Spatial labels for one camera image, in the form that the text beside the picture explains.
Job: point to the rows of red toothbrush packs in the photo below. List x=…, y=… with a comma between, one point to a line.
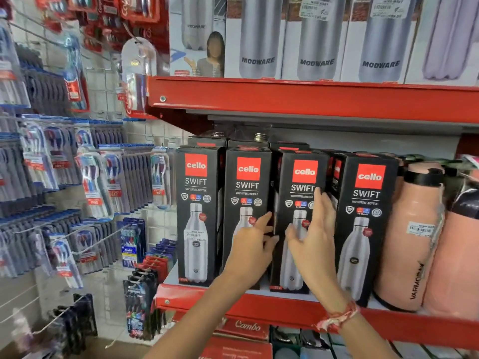
x=108, y=18

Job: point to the white steel bottle box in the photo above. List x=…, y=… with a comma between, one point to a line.
x=383, y=44
x=258, y=41
x=318, y=44
x=196, y=37

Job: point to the red white thread wristband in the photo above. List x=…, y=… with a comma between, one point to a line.
x=336, y=318

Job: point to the person's left hand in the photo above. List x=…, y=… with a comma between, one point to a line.
x=247, y=254

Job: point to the hanging black toothbrush packs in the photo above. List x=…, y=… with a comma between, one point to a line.
x=75, y=325
x=138, y=302

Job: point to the red gift box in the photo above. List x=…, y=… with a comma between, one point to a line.
x=235, y=349
x=245, y=328

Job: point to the clear blister toothbrush pack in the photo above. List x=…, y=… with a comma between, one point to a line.
x=137, y=70

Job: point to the person's left forearm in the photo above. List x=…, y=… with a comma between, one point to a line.
x=202, y=321

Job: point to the person's right thumb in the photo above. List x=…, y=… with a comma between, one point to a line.
x=293, y=237

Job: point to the blue multicolour toothbrush pack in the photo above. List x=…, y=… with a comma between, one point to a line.
x=131, y=242

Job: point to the row of black bottle boxes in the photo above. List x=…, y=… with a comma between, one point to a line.
x=200, y=220

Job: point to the person's left thumb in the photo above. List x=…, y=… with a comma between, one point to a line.
x=264, y=222

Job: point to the white lilac bottle box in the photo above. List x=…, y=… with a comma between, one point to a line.
x=449, y=44

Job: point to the person's right hand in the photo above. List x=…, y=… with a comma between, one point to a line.
x=318, y=257

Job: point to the rows of blue toothbrush packs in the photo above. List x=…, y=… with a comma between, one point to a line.
x=37, y=164

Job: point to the green lidded flask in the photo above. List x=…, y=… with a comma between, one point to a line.
x=411, y=158

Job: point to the red metal shelf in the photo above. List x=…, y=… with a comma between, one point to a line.
x=280, y=308
x=318, y=99

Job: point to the stack of flat toothbrush packs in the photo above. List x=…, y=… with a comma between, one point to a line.
x=159, y=259

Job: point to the red blue toothbrush pack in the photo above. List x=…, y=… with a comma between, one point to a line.
x=75, y=82

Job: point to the black bottle carton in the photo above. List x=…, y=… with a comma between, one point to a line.
x=295, y=175

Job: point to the person's right forearm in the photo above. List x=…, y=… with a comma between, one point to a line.
x=363, y=340

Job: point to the pink insulated flask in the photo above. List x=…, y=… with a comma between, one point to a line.
x=454, y=272
x=408, y=257

